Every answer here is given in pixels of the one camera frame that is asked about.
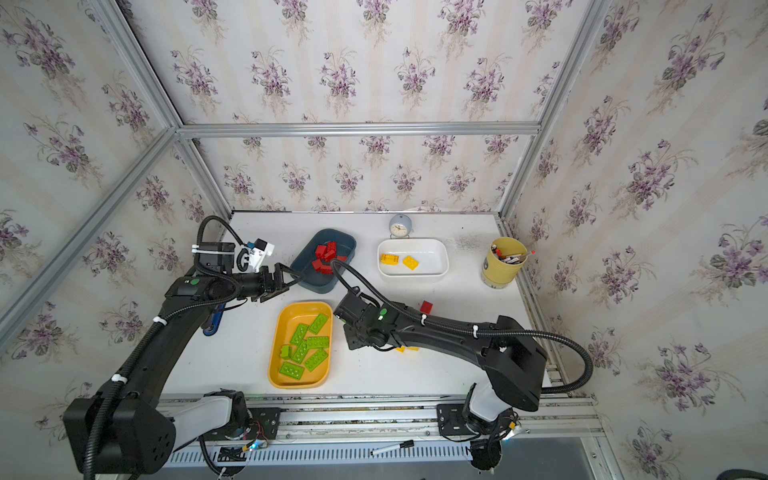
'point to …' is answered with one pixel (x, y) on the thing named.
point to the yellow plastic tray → (288, 317)
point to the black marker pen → (405, 444)
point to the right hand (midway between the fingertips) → (349, 337)
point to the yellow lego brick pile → (411, 348)
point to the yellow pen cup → (504, 259)
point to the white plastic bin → (432, 254)
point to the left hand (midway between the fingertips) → (294, 278)
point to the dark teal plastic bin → (313, 279)
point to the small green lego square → (286, 352)
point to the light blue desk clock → (400, 226)
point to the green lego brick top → (317, 342)
